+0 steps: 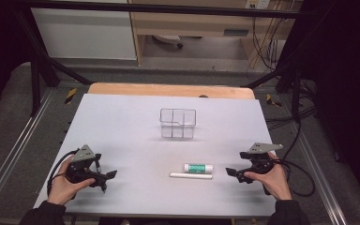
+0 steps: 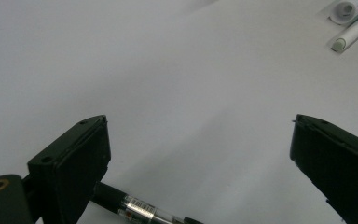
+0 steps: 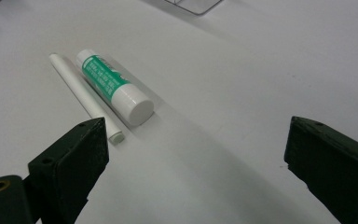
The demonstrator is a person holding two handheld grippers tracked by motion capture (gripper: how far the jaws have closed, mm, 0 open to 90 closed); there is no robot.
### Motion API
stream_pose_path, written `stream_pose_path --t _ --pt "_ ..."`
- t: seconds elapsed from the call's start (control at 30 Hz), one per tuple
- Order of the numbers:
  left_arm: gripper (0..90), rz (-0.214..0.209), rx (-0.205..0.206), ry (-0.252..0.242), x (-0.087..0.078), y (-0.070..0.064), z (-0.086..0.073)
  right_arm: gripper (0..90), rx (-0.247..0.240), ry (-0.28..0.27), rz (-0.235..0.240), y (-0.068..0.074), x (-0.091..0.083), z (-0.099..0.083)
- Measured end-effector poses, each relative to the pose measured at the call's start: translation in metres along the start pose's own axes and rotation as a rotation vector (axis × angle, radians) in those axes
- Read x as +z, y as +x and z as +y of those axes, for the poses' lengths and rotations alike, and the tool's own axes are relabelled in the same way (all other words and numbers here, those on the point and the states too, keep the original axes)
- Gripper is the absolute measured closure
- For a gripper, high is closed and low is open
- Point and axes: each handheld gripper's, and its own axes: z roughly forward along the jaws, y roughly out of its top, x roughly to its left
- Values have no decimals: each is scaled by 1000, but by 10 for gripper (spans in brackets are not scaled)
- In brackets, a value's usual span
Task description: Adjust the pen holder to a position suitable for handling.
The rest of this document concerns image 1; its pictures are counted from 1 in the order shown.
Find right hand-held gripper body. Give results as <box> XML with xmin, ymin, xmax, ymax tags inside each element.
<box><xmin>238</xmin><ymin>142</ymin><xmax>284</xmax><ymax>176</ymax></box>

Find hanging cable bundle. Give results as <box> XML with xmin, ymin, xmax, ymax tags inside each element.
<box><xmin>247</xmin><ymin>15</ymin><xmax>283</xmax><ymax>71</ymax></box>

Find white tube with green label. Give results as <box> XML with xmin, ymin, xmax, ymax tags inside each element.
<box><xmin>183</xmin><ymin>163</ymin><xmax>214</xmax><ymax>174</ymax></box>

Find black metal frame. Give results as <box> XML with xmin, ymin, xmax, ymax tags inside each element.
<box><xmin>12</xmin><ymin>0</ymin><xmax>313</xmax><ymax>123</ymax></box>

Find white stick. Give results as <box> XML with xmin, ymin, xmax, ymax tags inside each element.
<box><xmin>169</xmin><ymin>172</ymin><xmax>214</xmax><ymax>180</ymax></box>

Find yellow black tape marker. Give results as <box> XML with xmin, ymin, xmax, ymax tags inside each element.
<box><xmin>265</xmin><ymin>93</ymin><xmax>283</xmax><ymax>108</ymax></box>
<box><xmin>64</xmin><ymin>87</ymin><xmax>78</xmax><ymax>106</ymax></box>

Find left hand-held gripper cable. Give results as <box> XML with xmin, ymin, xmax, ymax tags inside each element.
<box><xmin>46</xmin><ymin>149</ymin><xmax>81</xmax><ymax>196</ymax></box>

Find clear plastic organizer box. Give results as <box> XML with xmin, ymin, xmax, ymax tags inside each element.
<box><xmin>159</xmin><ymin>108</ymin><xmax>198</xmax><ymax>140</ymax></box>

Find right hand-held gripper cable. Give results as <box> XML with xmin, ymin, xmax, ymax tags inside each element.
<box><xmin>263</xmin><ymin>115</ymin><xmax>316</xmax><ymax>198</ymax></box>

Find black floor cables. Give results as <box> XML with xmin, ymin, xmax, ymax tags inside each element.
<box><xmin>265</xmin><ymin>79</ymin><xmax>319</xmax><ymax>132</ymax></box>

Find wall socket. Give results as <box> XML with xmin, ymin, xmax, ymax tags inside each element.
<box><xmin>245</xmin><ymin>0</ymin><xmax>271</xmax><ymax>9</ymax></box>

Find person's right hand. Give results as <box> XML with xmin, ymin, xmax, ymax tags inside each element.
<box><xmin>244</xmin><ymin>152</ymin><xmax>293</xmax><ymax>201</ymax></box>

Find white cabinet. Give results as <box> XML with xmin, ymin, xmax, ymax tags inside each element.
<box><xmin>31</xmin><ymin>7</ymin><xmax>138</xmax><ymax>61</ymax></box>

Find wooden desk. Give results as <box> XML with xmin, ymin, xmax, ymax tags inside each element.
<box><xmin>127</xmin><ymin>0</ymin><xmax>304</xmax><ymax>67</ymax></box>

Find white chair base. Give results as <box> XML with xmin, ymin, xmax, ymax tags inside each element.
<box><xmin>152</xmin><ymin>34</ymin><xmax>185</xmax><ymax>50</ymax></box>

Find hand-held gripper cable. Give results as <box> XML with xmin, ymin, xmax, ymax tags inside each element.
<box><xmin>263</xmin><ymin>115</ymin><xmax>316</xmax><ymax>198</ymax></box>
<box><xmin>46</xmin><ymin>149</ymin><xmax>81</xmax><ymax>196</ymax></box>

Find aluminium rail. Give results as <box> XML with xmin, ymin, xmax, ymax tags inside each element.
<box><xmin>0</xmin><ymin>88</ymin><xmax>55</xmax><ymax>217</ymax></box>
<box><xmin>280</xmin><ymin>93</ymin><xmax>349</xmax><ymax>225</ymax></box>

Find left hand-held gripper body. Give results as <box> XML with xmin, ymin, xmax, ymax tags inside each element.
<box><xmin>65</xmin><ymin>143</ymin><xmax>107</xmax><ymax>188</ymax></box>

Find person's left hand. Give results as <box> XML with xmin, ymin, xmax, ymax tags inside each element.
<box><xmin>47</xmin><ymin>155</ymin><xmax>96</xmax><ymax>206</ymax></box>

